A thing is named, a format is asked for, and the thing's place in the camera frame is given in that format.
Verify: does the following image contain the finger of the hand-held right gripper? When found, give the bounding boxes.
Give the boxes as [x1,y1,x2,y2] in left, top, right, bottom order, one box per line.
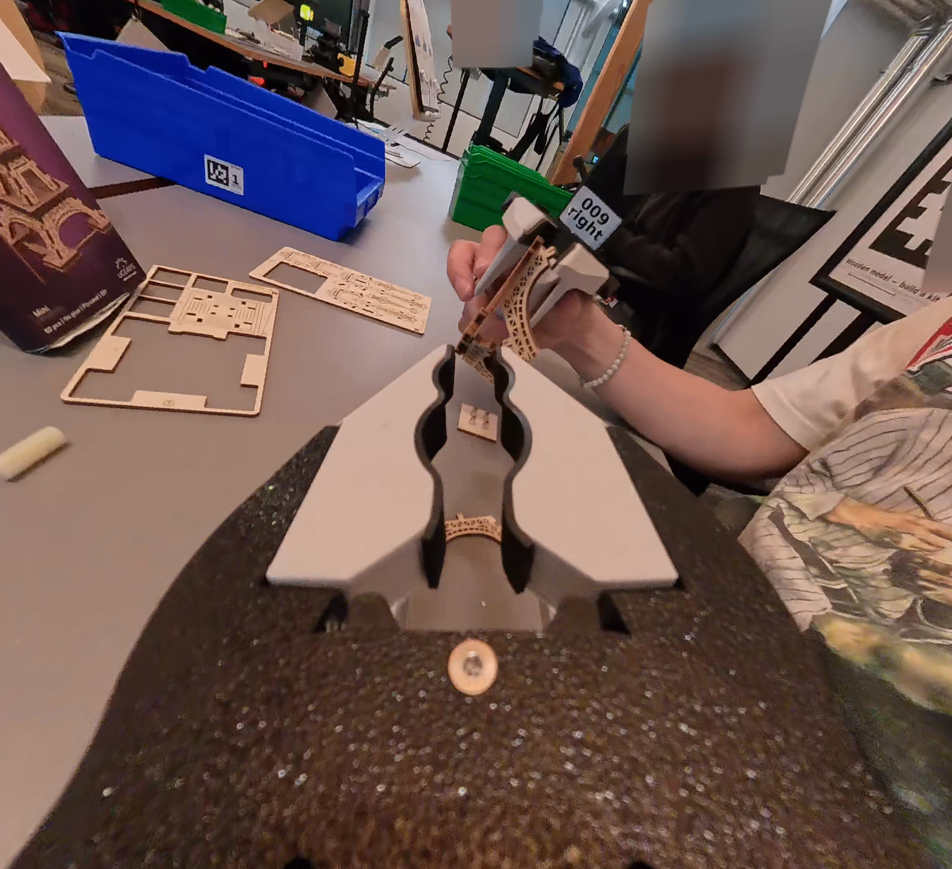
[530,244,612,332]
[475,194,557,299]

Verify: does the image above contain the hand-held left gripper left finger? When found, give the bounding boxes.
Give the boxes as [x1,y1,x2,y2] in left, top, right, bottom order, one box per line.
[265,345,458,630]

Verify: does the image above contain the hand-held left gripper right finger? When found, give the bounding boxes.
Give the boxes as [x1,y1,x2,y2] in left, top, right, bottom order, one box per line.
[494,348,680,630]

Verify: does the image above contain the thin wooden lattice panel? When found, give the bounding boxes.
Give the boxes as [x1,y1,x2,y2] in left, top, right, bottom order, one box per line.
[455,237,545,385]

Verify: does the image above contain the curved wooden lattice leg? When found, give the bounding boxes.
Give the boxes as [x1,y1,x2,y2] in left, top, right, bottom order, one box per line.
[502,243,559,365]

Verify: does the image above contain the narrow wooden parts sheet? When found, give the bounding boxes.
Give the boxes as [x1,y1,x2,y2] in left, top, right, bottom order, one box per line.
[247,246,434,336]

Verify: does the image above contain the person's right forearm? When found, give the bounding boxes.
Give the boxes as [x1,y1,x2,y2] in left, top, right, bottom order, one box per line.
[591,337,812,477]

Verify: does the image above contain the grey desk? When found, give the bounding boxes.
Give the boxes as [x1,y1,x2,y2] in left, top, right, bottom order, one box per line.
[0,114,715,844]

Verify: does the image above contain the person's right hand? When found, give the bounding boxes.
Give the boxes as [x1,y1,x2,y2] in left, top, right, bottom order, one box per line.
[446,226,633,385]

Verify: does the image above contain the large green plastic bin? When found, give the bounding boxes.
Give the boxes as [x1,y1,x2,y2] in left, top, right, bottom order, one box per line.
[450,145,575,232]

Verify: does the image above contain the small wooden lattice arch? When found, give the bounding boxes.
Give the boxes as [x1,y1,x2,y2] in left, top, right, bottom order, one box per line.
[443,511,504,545]

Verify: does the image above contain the white paper sheets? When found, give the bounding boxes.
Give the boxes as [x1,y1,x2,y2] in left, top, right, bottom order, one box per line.
[383,127,447,169]

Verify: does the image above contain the square wooden plate with holes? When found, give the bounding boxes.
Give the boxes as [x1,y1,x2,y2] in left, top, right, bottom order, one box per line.
[456,404,502,444]

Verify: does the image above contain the dark blue backpack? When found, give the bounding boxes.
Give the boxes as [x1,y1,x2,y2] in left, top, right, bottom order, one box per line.
[530,38,585,108]

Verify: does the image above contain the slanted wooden beam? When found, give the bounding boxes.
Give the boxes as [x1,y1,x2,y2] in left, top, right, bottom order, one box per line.
[550,0,704,186]

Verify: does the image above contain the black office chair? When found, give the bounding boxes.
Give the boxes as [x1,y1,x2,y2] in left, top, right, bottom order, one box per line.
[688,196,837,373]

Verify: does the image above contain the poster board with blue figures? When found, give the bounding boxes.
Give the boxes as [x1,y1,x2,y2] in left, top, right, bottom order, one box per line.
[383,0,441,120]

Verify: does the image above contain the wide wooden parts sheet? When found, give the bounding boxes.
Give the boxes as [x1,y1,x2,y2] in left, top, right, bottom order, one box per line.
[59,264,281,418]

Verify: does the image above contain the person's printed white shirt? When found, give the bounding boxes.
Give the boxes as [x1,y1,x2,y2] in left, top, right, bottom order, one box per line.
[738,296,952,721]

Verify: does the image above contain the black framed poster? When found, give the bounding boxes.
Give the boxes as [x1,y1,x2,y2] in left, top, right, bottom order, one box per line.
[809,139,952,326]

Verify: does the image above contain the cream foam block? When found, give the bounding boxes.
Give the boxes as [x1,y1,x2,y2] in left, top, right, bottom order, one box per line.
[0,425,69,482]

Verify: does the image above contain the blue plastic bin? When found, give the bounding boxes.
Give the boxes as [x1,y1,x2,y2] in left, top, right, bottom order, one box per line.
[58,31,388,243]

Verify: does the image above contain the wooden background table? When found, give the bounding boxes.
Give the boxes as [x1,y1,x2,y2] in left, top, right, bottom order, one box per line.
[114,0,399,126]

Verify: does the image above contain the silver pipes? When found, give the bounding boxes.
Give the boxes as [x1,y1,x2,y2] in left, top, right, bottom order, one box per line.
[788,10,952,208]

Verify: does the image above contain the purple puzzle box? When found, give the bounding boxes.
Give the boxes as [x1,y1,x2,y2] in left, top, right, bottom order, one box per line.
[0,62,148,354]

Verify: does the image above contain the small green bin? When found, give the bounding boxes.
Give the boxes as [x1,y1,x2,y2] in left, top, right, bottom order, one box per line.
[158,0,228,35]

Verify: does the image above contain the tan wooden board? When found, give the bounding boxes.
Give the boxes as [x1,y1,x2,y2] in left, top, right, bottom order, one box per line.
[0,0,53,115]

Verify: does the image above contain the white pearl bracelet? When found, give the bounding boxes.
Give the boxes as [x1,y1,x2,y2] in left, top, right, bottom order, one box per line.
[580,324,633,389]

